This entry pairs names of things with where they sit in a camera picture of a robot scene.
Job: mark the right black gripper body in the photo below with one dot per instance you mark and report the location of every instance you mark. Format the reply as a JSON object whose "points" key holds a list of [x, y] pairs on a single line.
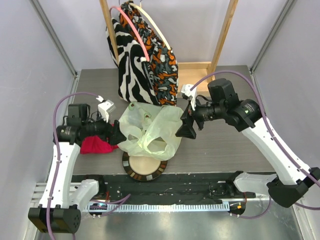
{"points": [[190, 117]]}

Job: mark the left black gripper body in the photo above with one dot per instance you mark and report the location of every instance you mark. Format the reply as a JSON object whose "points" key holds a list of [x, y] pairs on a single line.
{"points": [[99, 127]]}

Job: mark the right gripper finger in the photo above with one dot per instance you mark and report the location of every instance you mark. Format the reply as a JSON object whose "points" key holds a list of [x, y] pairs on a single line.
{"points": [[187, 118], [186, 131]]}

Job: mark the pale green plastic bag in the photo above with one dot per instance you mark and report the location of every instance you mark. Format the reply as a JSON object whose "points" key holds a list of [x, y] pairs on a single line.
{"points": [[150, 130]]}

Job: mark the beige plate with dark rim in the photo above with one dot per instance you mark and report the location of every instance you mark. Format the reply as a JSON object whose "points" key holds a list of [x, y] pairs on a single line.
{"points": [[142, 168]]}

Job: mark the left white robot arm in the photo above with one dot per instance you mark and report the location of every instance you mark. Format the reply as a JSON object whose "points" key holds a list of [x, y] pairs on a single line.
{"points": [[59, 211]]}

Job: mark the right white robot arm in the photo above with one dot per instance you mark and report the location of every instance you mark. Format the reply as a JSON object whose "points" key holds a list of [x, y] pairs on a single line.
{"points": [[292, 178]]}

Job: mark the red cloth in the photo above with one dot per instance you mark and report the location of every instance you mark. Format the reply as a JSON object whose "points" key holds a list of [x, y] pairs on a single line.
{"points": [[95, 145]]}

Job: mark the wooden clothes rack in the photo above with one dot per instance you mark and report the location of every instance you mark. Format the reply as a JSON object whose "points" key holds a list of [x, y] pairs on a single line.
{"points": [[188, 71]]}

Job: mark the zebra print garment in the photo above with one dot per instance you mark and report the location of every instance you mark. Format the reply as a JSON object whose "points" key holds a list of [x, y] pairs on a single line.
{"points": [[134, 81]]}

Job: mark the orange grey camouflage garment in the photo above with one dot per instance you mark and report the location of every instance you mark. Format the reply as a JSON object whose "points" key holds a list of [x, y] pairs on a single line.
{"points": [[163, 64]]}

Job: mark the pink clothes hanger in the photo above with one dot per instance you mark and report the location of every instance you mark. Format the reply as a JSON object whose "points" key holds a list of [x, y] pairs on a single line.
{"points": [[139, 39]]}

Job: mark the cream clothes hanger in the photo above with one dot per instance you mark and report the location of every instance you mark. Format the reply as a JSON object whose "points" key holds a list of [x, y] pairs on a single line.
{"points": [[142, 11]]}

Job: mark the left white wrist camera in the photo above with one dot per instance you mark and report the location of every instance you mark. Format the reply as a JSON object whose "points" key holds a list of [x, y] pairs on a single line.
{"points": [[105, 107]]}

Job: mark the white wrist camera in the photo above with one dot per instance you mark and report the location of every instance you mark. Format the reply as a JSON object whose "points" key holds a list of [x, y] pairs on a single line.
{"points": [[189, 92], [105, 107]]}

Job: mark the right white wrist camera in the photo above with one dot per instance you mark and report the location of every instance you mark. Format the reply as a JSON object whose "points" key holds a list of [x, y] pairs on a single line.
{"points": [[189, 92]]}

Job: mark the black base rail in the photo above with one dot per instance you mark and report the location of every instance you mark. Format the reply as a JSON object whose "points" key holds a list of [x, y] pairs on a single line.
{"points": [[173, 188]]}

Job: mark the white slotted cable duct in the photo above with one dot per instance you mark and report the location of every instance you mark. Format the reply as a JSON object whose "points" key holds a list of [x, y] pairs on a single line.
{"points": [[141, 208]]}

